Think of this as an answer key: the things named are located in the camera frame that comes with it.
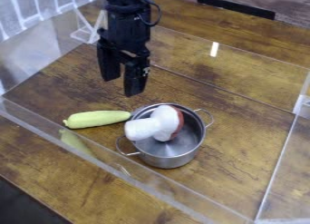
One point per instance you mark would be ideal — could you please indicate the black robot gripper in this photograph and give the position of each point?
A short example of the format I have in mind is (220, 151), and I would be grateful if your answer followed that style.
(121, 44)

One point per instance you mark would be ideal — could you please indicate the white and brown toy mushroom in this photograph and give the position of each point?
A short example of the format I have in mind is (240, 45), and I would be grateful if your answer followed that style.
(161, 125)

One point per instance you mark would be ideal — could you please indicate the silver metal pot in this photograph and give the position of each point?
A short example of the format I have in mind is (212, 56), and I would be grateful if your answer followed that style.
(173, 153)

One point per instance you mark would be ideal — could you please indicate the black bar in background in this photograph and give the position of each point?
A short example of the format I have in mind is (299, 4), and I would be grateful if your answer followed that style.
(240, 8)

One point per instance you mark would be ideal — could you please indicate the yellow-green toy corn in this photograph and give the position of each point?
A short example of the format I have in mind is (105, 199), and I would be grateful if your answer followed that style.
(95, 118)

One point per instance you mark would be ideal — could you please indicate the white mesh curtain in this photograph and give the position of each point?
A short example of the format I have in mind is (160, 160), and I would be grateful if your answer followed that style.
(20, 14)

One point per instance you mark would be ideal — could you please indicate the clear acrylic enclosure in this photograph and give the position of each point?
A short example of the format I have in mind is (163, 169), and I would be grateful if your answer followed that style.
(239, 70)

